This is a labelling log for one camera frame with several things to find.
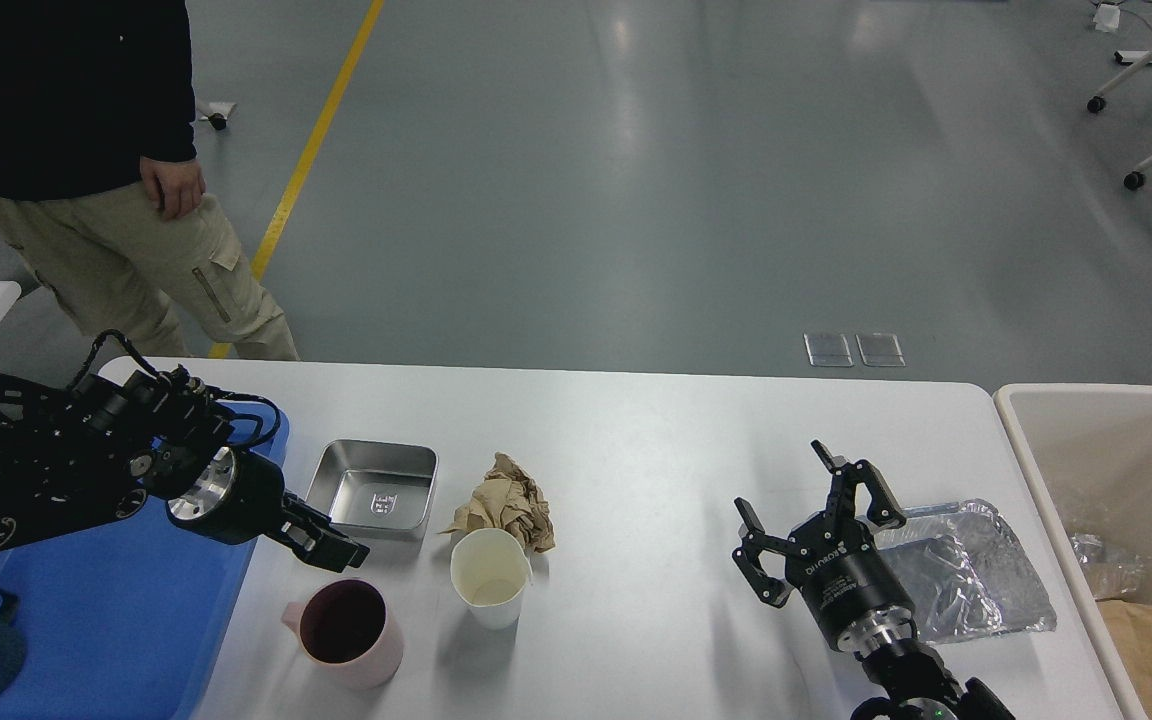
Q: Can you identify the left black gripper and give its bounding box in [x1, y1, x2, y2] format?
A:
[166, 447, 371, 573]

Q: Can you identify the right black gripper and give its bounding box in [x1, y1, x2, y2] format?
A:
[732, 440, 917, 655]

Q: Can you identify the square stainless steel tray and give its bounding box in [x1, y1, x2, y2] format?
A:
[305, 439, 438, 541]

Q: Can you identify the pink ribbed mug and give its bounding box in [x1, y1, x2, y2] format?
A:
[280, 578, 406, 689]

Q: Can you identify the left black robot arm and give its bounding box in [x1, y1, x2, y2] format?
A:
[0, 329, 370, 571]

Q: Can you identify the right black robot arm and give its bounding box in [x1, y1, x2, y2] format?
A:
[732, 439, 1014, 719]

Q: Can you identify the crumpled aluminium foil tray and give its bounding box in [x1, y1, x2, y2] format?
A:
[876, 498, 1059, 644]

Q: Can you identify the white paper cup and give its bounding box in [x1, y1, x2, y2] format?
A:
[450, 528, 532, 630]

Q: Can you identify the left floor socket plate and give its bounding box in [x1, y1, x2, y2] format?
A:
[803, 333, 855, 367]

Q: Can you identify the floor socket plate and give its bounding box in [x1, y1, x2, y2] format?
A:
[803, 333, 855, 367]
[854, 332, 908, 367]

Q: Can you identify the crumpled brown paper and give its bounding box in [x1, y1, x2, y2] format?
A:
[439, 452, 556, 553]

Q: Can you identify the blue plastic tray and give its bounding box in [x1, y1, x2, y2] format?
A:
[0, 397, 291, 720]

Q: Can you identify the right floor socket plate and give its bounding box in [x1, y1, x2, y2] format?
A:
[854, 332, 908, 367]

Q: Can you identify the clear plastic wrap in bin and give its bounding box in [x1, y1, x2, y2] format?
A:
[1064, 509, 1151, 601]

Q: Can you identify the beige plastic waste bin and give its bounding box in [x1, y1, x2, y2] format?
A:
[995, 382, 1152, 719]

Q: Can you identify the grey office chair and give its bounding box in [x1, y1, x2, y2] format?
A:
[195, 99, 236, 132]

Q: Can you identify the person in beige trousers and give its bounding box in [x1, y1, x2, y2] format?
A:
[0, 1, 300, 361]

